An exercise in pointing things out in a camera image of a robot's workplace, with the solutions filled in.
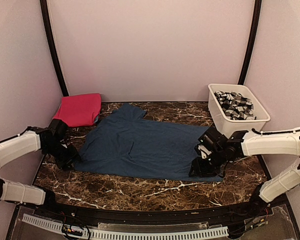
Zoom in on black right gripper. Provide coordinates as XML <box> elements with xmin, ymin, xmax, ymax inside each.
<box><xmin>189</xmin><ymin>147</ymin><xmax>227</xmax><ymax>177</ymax></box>

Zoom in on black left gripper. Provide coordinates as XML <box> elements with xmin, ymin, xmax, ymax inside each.
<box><xmin>43</xmin><ymin>141</ymin><xmax>83</xmax><ymax>171</ymax></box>

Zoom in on pink trousers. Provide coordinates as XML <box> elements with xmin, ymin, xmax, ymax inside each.
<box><xmin>53</xmin><ymin>93</ymin><xmax>102</xmax><ymax>127</ymax></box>

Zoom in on dark blue garment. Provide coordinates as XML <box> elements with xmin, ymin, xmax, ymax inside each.
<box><xmin>74</xmin><ymin>103</ymin><xmax>223</xmax><ymax>182</ymax></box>

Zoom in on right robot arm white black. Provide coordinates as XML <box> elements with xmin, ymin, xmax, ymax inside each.
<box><xmin>188</xmin><ymin>127</ymin><xmax>300</xmax><ymax>217</ymax></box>

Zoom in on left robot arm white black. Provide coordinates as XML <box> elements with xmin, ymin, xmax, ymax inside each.
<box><xmin>0</xmin><ymin>119</ymin><xmax>81</xmax><ymax>218</ymax></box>

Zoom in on white plastic laundry bin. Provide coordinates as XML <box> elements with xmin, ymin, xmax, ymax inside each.
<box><xmin>208</xmin><ymin>83</ymin><xmax>271</xmax><ymax>138</ymax></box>

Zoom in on black white patterned garment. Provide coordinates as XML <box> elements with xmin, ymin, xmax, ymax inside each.
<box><xmin>214</xmin><ymin>91</ymin><xmax>257</xmax><ymax>121</ymax></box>

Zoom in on black front rail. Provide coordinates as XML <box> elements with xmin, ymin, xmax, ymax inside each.
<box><xmin>34</xmin><ymin>202</ymin><xmax>266</xmax><ymax>226</ymax></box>

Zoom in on white slotted cable duct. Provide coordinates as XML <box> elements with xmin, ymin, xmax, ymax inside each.
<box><xmin>21</xmin><ymin>214</ymin><xmax>229</xmax><ymax>240</ymax></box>

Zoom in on left black corner post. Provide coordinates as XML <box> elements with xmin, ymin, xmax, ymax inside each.
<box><xmin>39</xmin><ymin>0</ymin><xmax>69</xmax><ymax>97</ymax></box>

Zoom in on black corner post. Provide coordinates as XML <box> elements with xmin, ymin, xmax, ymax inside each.
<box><xmin>39</xmin><ymin>0</ymin><xmax>69</xmax><ymax>97</ymax></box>
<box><xmin>237</xmin><ymin>0</ymin><xmax>262</xmax><ymax>86</ymax></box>

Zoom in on right black corner post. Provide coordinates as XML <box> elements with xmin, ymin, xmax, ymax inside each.
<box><xmin>237</xmin><ymin>0</ymin><xmax>262</xmax><ymax>86</ymax></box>

